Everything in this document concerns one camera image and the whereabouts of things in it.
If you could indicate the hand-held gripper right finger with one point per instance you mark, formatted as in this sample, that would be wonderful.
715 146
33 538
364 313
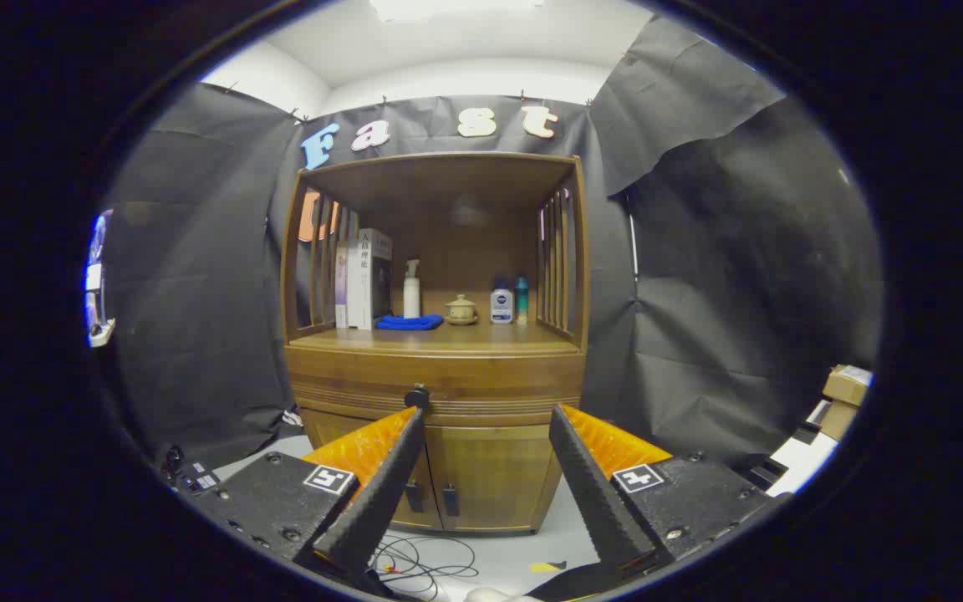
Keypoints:
598 502

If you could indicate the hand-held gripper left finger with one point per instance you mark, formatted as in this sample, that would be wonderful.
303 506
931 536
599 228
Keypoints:
381 502

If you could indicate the black drawer knob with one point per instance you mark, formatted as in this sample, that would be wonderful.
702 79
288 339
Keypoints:
417 397

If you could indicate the wooden drawer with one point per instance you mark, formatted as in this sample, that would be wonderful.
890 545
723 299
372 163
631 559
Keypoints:
490 380

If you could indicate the wooden cabinet door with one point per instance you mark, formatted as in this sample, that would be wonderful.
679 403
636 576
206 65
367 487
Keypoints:
331 428
498 477

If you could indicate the wooden countertop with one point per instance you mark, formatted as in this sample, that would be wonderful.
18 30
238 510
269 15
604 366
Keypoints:
515 336

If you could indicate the wooden cabinet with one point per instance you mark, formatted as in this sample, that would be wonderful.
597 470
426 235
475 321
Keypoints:
448 180

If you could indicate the yellow tape piece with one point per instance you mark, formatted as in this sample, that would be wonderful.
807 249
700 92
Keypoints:
542 568

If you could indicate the blue cloth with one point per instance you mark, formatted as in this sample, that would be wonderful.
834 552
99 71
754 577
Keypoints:
410 322

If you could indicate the black power strip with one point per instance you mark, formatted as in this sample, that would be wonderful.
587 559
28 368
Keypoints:
197 478

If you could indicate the beige lidded teacup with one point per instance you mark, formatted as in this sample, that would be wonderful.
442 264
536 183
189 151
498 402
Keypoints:
461 311

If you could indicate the white pump bottle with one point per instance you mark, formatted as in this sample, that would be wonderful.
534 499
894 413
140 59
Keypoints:
411 297

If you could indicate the white board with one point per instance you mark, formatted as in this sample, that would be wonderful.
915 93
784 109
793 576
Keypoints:
807 460

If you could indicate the teal bottle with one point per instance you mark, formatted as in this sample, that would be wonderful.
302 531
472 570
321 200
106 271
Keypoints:
522 301

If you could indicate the white lotion bottle blue cap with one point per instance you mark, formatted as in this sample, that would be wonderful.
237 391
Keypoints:
501 308

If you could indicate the pale purple book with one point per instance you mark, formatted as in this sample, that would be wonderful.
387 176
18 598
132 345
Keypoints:
341 284

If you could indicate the white book dark portrait cover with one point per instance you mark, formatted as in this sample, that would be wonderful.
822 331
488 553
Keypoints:
358 280

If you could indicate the black backdrop cloth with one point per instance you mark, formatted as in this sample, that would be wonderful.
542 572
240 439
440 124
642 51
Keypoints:
197 293

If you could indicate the white bluish device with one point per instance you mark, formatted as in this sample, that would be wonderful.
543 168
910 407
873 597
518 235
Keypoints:
97 330

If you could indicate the ceiling light panel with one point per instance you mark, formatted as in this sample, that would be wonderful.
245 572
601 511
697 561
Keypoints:
448 7

